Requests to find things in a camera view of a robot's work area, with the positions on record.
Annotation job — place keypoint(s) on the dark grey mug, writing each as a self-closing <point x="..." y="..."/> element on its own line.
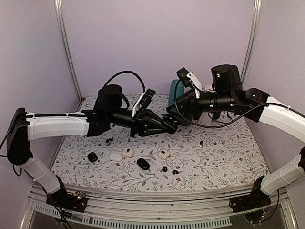
<point x="186" y="121"/>

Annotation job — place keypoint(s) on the white ribbed vase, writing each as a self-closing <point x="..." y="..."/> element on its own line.
<point x="205" y="119"/>

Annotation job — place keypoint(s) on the black earbud pair left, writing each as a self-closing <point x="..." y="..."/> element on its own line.
<point x="109" y="140"/>

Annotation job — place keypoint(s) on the black round earbud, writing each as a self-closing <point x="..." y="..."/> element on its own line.
<point x="164" y="169"/>

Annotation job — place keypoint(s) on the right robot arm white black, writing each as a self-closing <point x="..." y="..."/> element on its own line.
<point x="228" y="96"/>

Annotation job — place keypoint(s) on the cream open earbud case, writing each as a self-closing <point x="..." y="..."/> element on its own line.
<point x="164" y="154"/>

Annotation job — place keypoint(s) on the teal tall vase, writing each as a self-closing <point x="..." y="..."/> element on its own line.
<point x="176" y="90"/>

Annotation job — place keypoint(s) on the front aluminium rail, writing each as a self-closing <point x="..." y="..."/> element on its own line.
<point x="208" y="209"/>

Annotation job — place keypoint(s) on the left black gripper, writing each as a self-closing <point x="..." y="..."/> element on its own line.
<point x="144" y="122"/>

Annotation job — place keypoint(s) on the black hook earbud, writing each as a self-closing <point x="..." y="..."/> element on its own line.
<point x="174" y="172"/>

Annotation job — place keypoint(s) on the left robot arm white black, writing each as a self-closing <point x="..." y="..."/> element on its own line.
<point x="26" y="127"/>

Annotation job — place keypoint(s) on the black small earbud case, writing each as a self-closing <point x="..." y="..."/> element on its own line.
<point x="92" y="157"/>

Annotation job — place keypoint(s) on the aluminium frame post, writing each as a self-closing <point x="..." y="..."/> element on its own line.
<point x="66" y="47"/>
<point x="253" y="32"/>

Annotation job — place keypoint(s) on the white open earbud case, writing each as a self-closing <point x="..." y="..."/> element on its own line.
<point x="128" y="153"/>

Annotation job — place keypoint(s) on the right aluminium frame post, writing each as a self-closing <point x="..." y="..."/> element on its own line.
<point x="253" y="32"/>

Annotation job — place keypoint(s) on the white closed earbud case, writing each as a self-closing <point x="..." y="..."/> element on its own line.
<point x="115" y="157"/>

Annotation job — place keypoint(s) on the black earbud charging case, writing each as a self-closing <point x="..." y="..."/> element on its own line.
<point x="172" y="123"/>

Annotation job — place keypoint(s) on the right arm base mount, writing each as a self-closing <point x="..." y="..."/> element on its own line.
<point x="255" y="199"/>

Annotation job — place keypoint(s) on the floral patterned table mat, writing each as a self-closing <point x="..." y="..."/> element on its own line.
<point x="229" y="157"/>

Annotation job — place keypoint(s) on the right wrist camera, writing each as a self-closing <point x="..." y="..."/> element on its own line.
<point x="189" y="79"/>

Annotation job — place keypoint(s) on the left aluminium frame post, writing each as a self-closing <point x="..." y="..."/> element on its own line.
<point x="66" y="47"/>

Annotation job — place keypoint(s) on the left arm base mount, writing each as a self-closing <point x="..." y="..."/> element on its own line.
<point x="62" y="199"/>

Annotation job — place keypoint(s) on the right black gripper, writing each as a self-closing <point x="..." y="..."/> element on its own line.
<point x="188" y="102"/>

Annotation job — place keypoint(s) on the black oval earbud case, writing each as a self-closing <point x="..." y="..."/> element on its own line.
<point x="143" y="164"/>

